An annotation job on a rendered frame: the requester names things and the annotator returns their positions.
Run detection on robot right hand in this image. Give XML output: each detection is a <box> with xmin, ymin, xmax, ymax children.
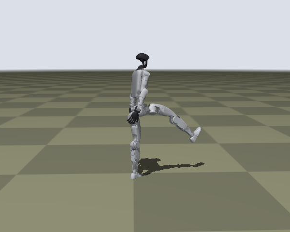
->
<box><xmin>127</xmin><ymin>106</ymin><xmax>140</xmax><ymax>124</ymax></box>

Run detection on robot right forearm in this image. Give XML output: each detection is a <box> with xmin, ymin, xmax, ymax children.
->
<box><xmin>136</xmin><ymin>88</ymin><xmax>148</xmax><ymax>111</ymax></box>

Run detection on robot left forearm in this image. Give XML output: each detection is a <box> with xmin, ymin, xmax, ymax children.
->
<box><xmin>130</xmin><ymin>94</ymin><xmax>136</xmax><ymax>112</ymax></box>

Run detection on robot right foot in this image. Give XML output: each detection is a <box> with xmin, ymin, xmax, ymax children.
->
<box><xmin>190</xmin><ymin>127</ymin><xmax>201</xmax><ymax>143</ymax></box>

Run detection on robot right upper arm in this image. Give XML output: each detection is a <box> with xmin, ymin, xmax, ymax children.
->
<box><xmin>140</xmin><ymin>71</ymin><xmax>150</xmax><ymax>93</ymax></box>

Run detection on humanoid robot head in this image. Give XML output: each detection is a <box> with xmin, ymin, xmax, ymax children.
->
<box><xmin>136</xmin><ymin>53</ymin><xmax>149</xmax><ymax>70</ymax></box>

